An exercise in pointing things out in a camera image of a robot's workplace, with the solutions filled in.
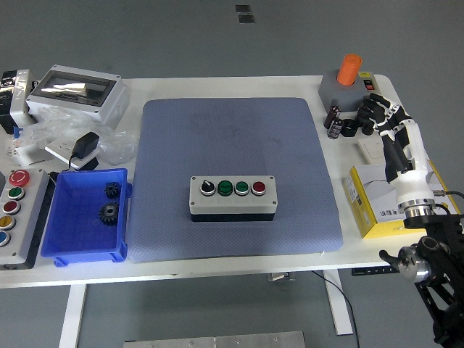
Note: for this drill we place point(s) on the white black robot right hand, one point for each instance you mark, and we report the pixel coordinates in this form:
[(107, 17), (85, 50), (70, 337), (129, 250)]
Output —
[(413, 181)]

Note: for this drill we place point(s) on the grey four-button control box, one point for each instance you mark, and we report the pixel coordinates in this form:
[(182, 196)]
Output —
[(232, 205)]

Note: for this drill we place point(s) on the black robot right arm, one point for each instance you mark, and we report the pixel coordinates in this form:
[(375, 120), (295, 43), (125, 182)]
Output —
[(442, 253)]

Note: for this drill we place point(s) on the grey five-button control box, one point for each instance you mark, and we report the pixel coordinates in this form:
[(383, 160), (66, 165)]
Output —
[(29, 217)]

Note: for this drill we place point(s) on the yellow and white carton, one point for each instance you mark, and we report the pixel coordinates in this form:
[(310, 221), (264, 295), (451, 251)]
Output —
[(377, 203)]

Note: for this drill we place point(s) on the brown cylindrical capacitor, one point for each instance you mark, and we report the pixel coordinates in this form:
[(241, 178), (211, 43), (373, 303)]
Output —
[(367, 129), (331, 116)]

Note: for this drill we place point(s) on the dark capacitor with silver top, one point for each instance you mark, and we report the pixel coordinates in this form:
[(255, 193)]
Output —
[(335, 128)]

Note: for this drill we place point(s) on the black slotted bar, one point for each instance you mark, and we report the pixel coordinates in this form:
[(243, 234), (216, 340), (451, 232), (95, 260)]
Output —
[(369, 271)]

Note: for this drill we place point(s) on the grey base block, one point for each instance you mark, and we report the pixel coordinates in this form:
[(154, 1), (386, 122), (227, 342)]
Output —
[(344, 96)]

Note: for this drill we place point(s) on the orange cylinder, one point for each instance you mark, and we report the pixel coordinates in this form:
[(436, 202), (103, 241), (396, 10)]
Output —
[(348, 69)]

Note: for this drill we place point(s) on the white table leg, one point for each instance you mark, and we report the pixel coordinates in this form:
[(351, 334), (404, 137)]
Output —
[(339, 311), (72, 315)]

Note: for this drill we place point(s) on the grey-blue textured mat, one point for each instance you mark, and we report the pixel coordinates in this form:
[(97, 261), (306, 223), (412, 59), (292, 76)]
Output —
[(203, 137)]

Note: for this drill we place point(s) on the dark square floor plate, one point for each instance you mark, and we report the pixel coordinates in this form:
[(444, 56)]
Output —
[(242, 9), (246, 19)]

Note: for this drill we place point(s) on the grey metal plate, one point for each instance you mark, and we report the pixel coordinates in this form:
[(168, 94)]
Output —
[(217, 340)]

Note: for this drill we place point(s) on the clear plastic bag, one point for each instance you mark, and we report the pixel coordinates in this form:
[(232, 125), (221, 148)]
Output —
[(116, 146)]

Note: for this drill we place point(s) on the small black gear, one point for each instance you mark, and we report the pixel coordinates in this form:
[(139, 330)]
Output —
[(112, 190)]

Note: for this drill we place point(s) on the large black gear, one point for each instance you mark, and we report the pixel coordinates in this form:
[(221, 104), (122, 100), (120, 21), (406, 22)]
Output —
[(108, 214)]

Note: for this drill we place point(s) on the black power adapter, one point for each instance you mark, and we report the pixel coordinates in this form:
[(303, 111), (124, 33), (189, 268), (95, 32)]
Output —
[(85, 144)]

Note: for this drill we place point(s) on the blue plastic bin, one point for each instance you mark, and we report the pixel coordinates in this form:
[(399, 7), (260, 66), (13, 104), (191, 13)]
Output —
[(79, 239)]

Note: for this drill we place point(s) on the white socket plate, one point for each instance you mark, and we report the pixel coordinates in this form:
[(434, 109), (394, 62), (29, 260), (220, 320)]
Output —
[(58, 149)]

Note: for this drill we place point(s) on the black and white device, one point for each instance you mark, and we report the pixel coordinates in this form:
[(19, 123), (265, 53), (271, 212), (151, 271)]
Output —
[(18, 94)]

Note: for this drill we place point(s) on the white wall switch panel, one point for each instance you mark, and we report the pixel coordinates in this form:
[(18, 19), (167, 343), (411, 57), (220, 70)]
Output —
[(371, 150)]

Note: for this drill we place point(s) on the white red-black rocker switch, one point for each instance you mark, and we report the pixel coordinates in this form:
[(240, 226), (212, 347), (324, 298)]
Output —
[(368, 81)]

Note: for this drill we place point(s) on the metal bracket under table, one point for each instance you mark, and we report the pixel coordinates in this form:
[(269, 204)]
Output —
[(281, 277)]

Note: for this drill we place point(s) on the grey enclosure with clear lid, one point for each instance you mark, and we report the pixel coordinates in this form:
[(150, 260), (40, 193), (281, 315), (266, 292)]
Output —
[(105, 105)]

